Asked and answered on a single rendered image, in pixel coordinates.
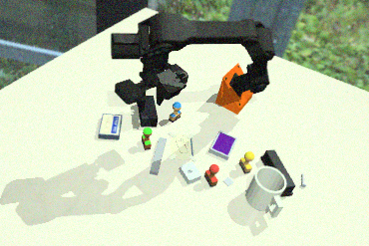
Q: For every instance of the purple ink pad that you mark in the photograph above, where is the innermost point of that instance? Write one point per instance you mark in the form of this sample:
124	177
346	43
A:
223	145

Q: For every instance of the red rubber stamp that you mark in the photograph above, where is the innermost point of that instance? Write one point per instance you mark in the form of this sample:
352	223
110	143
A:
210	175

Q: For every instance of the white mug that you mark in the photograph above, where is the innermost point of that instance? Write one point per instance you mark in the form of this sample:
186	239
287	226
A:
265	189

